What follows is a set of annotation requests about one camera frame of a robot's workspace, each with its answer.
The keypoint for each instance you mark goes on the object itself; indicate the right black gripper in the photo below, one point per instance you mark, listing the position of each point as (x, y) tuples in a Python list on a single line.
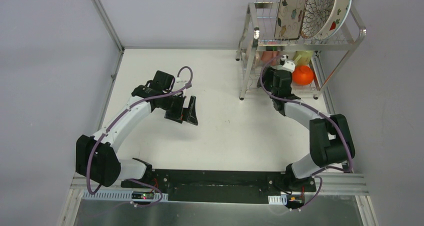
[(269, 74)]

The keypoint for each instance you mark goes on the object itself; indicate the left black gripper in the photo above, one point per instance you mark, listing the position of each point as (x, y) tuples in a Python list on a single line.
[(178, 108)]

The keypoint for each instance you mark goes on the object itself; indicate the orange bowl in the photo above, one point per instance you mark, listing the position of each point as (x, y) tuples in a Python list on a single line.
[(303, 75)]

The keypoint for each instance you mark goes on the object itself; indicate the pink mug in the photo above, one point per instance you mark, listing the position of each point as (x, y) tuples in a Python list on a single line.
[(268, 55)]

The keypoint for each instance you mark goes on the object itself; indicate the pale yellow mug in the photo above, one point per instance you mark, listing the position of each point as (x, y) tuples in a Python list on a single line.
[(303, 58)]

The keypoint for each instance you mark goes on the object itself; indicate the square floral plate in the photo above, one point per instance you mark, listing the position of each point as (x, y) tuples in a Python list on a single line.
[(289, 19)]

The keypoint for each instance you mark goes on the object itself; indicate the brown petal pattern plate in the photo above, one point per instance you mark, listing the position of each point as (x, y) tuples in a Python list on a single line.
[(317, 13)]

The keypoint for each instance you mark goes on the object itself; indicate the watermelon pattern round plate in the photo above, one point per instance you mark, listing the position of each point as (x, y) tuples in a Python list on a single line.
[(338, 12)]

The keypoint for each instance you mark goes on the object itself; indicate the brown dish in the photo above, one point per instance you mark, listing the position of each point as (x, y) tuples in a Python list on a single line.
[(261, 83)]

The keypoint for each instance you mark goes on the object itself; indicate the beige cup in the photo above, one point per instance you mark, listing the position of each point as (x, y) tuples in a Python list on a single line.
[(256, 57)]

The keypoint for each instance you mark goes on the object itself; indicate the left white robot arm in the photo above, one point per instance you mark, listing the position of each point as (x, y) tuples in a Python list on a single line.
[(96, 155)]

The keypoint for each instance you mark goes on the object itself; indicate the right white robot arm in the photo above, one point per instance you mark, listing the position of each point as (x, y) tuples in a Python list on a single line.
[(330, 140)]

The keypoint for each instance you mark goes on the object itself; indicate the steel two-tier dish rack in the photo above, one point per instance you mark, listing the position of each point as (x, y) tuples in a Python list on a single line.
[(259, 23)]

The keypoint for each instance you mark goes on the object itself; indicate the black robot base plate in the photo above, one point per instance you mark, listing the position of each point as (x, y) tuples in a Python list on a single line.
[(218, 186)]

